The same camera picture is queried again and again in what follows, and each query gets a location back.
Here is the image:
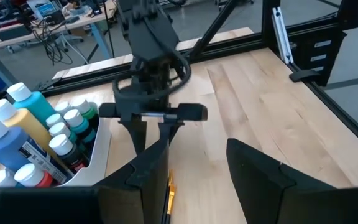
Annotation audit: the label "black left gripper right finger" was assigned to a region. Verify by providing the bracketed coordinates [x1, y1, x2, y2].
[226, 138, 358, 224]

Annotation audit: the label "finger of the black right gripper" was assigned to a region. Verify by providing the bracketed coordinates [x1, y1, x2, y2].
[121, 119, 148, 156]
[158, 122, 183, 146]

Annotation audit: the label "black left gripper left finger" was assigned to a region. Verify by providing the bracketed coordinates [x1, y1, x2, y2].
[0, 138, 171, 224]

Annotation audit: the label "black paintbrush yellow ferrule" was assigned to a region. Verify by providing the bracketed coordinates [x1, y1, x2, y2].
[165, 169, 177, 224]

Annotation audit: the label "small green paint bottle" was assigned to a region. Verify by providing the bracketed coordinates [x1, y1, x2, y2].
[45, 113, 67, 128]
[48, 121, 78, 146]
[71, 97, 99, 122]

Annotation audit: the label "small teal paint bottle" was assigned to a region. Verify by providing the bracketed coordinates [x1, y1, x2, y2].
[63, 108, 96, 142]
[55, 101, 73, 116]

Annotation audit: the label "small dark red paint bottle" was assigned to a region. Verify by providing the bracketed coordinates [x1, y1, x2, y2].
[48, 134, 86, 172]

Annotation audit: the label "large teal paint bottle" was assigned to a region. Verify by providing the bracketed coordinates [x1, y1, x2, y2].
[6, 82, 57, 127]

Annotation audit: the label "large yellow paint bottle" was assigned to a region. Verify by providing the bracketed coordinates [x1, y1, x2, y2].
[0, 98, 54, 156]

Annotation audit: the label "large blue paint bottle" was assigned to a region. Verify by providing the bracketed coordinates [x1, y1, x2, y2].
[0, 117, 70, 185]

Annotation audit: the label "small blue paint bottle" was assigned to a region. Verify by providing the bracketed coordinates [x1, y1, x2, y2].
[0, 169, 19, 188]

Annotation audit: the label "white plastic bin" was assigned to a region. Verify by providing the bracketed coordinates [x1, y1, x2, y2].
[57, 101, 113, 187]

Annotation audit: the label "black clamp foot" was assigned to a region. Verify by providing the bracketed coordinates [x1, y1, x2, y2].
[288, 68, 321, 83]

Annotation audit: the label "silver aluminium bar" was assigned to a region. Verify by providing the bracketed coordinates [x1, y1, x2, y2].
[271, 6, 295, 65]

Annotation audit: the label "wooden desk grey legs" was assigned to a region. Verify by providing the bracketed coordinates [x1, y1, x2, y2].
[0, 0, 119, 90]

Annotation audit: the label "black aluminium table frame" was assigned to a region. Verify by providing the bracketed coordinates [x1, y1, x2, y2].
[31, 0, 358, 156]

